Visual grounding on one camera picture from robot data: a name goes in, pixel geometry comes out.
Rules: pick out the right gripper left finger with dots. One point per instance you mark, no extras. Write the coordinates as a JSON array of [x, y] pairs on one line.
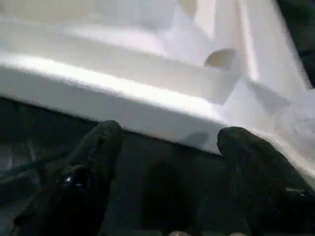
[[81, 186]]

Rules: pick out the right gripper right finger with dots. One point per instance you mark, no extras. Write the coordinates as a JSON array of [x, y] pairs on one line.
[[265, 186]]

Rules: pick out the white plastic table top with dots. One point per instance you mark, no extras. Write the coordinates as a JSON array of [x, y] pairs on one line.
[[123, 61]]

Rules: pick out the black plastic mat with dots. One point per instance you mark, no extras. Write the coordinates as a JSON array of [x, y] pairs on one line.
[[167, 186]]

